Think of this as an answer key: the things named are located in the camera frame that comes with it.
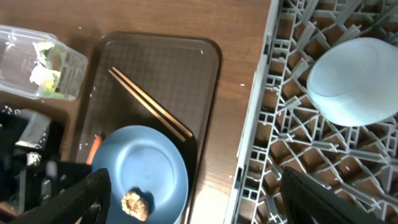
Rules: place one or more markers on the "blue plate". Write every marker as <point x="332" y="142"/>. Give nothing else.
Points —
<point x="144" y="160"/>

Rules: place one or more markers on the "orange carrot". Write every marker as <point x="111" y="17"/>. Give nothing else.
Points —
<point x="96" y="144"/>

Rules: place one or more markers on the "brown food scrap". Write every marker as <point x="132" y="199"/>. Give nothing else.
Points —
<point x="135" y="205"/>

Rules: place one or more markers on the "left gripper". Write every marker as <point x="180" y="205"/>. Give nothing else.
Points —
<point x="31" y="177"/>

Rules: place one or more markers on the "brown serving tray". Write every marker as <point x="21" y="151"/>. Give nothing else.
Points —
<point x="179" y="73"/>

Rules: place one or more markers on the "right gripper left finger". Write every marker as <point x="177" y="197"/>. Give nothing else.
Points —
<point x="87" y="201"/>

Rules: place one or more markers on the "black tray bin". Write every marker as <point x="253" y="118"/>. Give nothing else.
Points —
<point x="7" y="112"/>

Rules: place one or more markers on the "light blue bowl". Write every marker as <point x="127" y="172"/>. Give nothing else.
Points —
<point x="355" y="83"/>

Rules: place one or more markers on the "clear plastic bin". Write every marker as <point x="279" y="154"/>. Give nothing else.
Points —
<point x="18" y="60"/>

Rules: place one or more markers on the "yellow snack wrapper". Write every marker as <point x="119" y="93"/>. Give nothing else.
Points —
<point x="51" y="55"/>

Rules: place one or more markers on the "grey dishwasher rack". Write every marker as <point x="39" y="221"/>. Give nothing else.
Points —
<point x="283" y="129"/>

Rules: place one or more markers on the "wooden chopstick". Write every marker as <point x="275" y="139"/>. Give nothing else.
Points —
<point x="180" y="127"/>
<point x="148" y="107"/>

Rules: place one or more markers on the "white tissue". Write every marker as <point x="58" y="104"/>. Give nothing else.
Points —
<point x="40" y="75"/>

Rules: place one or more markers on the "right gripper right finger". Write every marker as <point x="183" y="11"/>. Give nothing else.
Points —
<point x="305" y="201"/>

